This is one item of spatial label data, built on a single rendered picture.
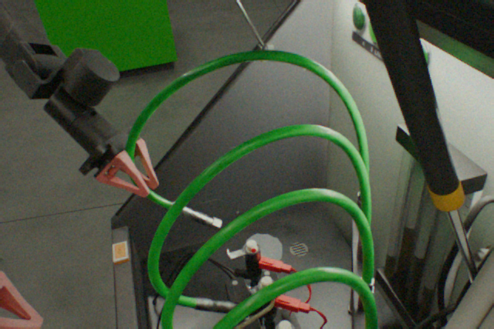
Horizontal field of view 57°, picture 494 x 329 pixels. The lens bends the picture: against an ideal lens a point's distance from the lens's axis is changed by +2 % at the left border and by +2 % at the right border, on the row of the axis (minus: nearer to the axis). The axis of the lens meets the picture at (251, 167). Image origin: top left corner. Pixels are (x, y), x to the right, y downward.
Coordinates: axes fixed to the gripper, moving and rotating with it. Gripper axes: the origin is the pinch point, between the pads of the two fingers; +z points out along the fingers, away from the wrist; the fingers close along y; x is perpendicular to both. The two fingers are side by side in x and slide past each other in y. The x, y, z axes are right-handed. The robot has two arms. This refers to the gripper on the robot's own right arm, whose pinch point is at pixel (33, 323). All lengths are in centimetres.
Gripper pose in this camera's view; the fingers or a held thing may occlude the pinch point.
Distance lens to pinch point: 61.6
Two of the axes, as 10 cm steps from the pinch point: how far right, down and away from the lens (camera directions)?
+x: -0.4, -6.0, 8.0
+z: 7.7, 4.9, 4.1
